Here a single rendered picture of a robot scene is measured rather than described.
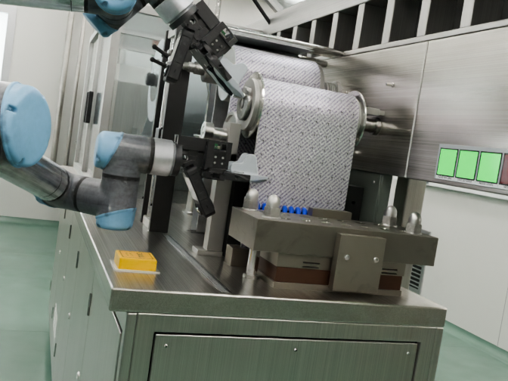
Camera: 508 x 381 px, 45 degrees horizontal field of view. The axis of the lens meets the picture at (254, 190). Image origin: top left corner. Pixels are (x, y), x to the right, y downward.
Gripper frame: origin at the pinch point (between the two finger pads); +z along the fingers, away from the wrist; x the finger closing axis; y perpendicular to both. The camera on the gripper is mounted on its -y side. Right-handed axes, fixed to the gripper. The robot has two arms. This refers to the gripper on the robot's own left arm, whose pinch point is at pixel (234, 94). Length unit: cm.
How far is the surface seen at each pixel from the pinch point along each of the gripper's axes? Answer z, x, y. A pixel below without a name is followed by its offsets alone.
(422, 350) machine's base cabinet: 57, -30, -11
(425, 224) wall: 241, 300, 133
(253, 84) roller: 0.7, -1.6, 4.4
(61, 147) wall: 18, 552, -41
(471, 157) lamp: 32, -35, 18
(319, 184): 27.0, -4.8, 0.8
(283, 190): 22.1, -4.8, -6.3
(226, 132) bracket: 5.6, 3.5, -6.1
